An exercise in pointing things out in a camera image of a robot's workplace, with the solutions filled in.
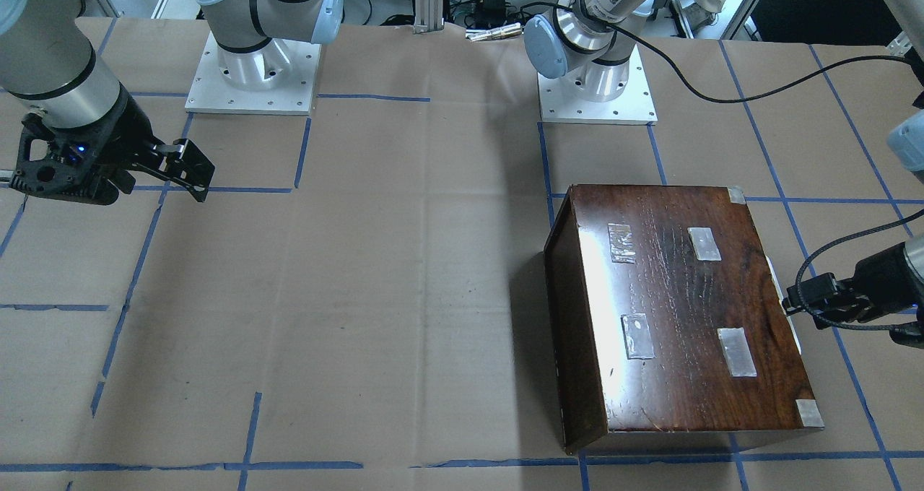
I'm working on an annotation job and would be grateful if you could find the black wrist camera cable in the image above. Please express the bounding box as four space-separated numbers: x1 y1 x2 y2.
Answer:
520 1 924 333

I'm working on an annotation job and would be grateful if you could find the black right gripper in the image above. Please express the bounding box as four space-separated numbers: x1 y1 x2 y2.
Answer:
9 90 215 205

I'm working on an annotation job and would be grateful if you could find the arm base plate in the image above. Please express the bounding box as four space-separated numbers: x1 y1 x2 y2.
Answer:
185 35 323 116

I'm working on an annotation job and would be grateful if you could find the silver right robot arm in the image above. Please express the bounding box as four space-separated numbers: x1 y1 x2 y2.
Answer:
1 0 343 205

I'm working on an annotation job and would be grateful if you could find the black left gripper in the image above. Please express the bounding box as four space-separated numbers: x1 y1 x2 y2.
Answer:
783 242 923 347

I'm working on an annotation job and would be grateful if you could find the grey tape patch with spots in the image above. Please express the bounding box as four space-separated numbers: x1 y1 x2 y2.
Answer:
621 313 656 360

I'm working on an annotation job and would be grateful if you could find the grey tape patch far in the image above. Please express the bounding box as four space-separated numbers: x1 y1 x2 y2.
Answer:
607 222 637 264

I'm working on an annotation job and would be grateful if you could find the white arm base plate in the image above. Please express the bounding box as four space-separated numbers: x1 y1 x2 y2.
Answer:
538 48 659 126

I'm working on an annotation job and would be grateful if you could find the dark wooden drawer box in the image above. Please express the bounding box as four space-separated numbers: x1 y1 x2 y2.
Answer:
544 184 824 454

